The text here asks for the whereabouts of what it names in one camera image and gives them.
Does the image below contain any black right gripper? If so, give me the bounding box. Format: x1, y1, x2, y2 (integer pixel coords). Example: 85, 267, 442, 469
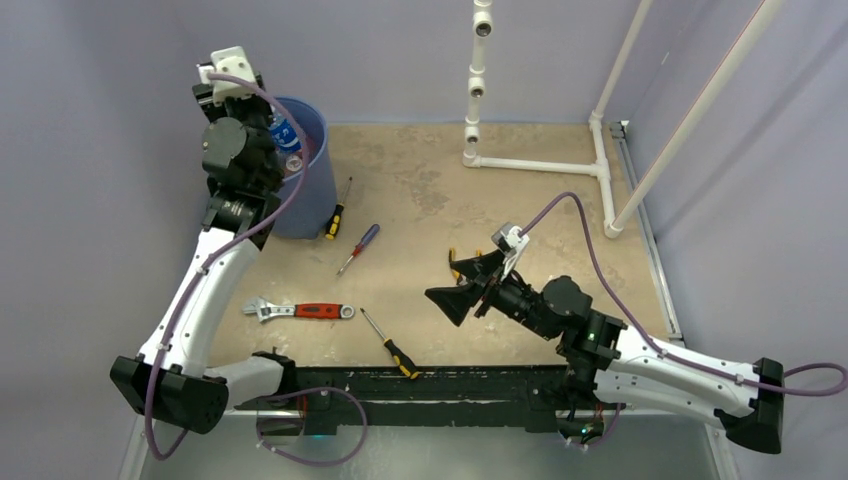
426, 246, 557, 341

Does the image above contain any clear bottle white cap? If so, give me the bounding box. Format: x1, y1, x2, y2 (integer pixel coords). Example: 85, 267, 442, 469
269, 112, 302, 156

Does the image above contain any blue plastic bin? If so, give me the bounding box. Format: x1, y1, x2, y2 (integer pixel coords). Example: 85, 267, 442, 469
272, 96, 337, 239

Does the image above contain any orange tea bottle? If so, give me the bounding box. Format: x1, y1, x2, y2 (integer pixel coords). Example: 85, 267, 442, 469
283, 153, 304, 176

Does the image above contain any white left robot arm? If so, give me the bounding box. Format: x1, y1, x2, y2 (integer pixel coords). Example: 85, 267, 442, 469
110, 73, 298, 434

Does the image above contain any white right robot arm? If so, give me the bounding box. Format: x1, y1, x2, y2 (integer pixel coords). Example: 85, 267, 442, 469
425, 251, 784, 454

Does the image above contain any black yellow screwdriver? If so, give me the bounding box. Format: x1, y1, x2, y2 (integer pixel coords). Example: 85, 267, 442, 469
360, 308, 420, 380
324, 176, 353, 240

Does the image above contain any blue red screwdriver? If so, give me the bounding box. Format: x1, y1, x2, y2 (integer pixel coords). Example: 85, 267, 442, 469
336, 223, 381, 276

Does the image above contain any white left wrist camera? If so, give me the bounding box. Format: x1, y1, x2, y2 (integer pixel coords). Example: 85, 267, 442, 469
197, 46, 258, 106

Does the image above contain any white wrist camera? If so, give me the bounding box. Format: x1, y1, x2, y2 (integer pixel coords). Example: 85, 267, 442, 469
491, 222, 529, 280
197, 46, 258, 106

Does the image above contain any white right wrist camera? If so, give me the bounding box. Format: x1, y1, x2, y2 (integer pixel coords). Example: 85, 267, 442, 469
491, 222, 529, 280

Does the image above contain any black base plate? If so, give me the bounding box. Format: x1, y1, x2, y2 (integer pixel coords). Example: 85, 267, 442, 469
233, 364, 607, 439

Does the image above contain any white pipe frame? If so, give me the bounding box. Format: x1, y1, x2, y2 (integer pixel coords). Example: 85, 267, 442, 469
474, 0, 784, 239

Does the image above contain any red handled adjustable wrench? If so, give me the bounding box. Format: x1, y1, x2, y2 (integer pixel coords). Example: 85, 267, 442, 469
242, 297, 356, 323

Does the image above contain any overhead white camera mount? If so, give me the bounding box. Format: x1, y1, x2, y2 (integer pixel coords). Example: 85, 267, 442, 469
462, 0, 493, 168

